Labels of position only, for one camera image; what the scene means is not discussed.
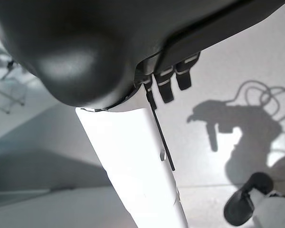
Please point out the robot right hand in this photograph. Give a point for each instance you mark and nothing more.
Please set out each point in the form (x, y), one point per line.
(85, 47)

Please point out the metal frame rack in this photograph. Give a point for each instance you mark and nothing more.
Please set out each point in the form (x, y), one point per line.
(9, 69)

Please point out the silver robot right leg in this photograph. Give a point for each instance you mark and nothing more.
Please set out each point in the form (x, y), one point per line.
(242, 204)

